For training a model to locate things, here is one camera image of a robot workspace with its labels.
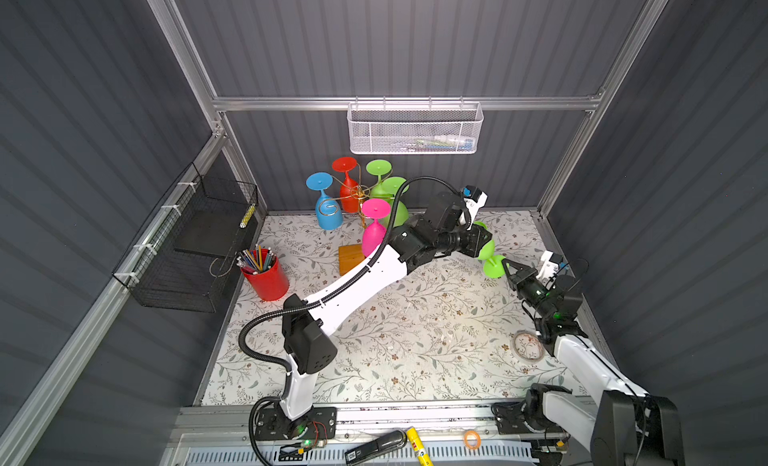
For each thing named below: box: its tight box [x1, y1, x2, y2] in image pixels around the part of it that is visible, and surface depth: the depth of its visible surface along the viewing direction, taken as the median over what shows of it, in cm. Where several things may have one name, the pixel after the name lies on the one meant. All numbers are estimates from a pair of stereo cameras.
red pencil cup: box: [236, 244, 289, 302], surface depth 92 cm
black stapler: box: [344, 430, 408, 466], surface depth 68 cm
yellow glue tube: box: [406, 427, 434, 466], surface depth 71 cm
